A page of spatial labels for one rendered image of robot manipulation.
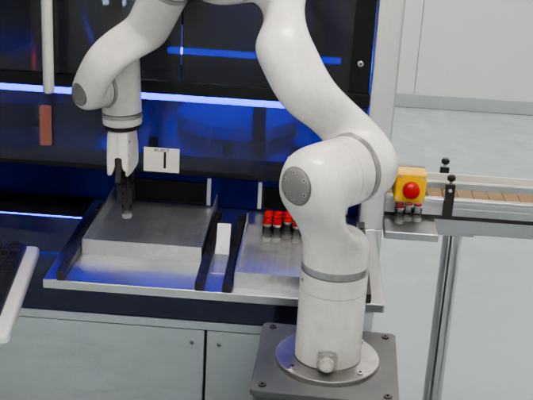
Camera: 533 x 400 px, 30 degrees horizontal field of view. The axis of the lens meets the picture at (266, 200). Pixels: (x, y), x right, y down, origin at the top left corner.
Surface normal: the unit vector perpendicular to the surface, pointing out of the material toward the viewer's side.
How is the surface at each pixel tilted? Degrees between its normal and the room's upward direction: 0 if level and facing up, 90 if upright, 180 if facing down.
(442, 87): 90
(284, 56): 70
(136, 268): 0
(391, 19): 90
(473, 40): 90
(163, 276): 0
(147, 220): 0
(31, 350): 90
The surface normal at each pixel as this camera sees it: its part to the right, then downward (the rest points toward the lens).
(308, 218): -0.51, 0.77
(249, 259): 0.05, -0.94
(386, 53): -0.06, 0.34
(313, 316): -0.54, 0.26
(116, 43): -0.11, -0.28
